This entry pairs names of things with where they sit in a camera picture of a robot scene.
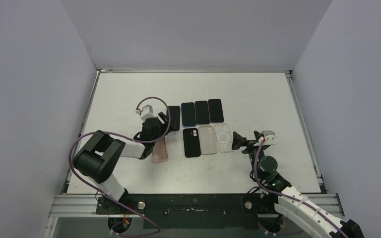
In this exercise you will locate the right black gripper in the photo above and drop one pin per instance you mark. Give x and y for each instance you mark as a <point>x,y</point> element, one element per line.
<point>247,143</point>

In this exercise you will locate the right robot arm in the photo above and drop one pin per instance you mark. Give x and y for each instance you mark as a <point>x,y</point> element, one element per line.
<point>286,199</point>

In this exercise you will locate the black smartphone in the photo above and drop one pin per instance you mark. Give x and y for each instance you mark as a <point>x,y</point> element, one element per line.
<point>202,113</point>

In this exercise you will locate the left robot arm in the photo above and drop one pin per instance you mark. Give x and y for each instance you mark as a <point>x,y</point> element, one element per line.
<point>95,162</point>

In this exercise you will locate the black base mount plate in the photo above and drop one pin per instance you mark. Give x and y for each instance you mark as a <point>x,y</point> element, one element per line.
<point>208,211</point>

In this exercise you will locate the aluminium table frame rail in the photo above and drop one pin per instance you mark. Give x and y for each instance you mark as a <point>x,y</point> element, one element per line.
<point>212,183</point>

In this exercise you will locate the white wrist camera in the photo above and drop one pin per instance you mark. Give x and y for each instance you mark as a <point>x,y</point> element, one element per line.
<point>268,137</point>
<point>146,112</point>

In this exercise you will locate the phone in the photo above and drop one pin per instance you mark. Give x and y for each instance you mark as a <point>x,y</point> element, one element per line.
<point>215,111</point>
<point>174,115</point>
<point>188,114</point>

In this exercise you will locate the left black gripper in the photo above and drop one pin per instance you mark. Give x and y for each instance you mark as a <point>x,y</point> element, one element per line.
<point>164,126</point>

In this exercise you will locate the clear phone case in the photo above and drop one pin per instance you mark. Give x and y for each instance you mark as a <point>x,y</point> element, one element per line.
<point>223,137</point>

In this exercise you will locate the black phone case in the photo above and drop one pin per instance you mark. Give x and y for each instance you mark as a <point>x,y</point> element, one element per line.
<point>191,143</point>

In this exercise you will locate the pink phone case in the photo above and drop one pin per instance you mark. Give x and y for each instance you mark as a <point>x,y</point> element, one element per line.
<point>160,152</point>

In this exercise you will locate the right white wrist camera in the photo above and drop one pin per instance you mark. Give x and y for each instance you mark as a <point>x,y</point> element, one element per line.
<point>268,137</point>

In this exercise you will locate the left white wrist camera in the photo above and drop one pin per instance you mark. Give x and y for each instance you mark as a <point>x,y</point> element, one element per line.
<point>146,112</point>

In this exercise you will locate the beige phone case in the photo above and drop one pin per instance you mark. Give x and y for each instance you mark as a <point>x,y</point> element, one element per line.
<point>207,138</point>

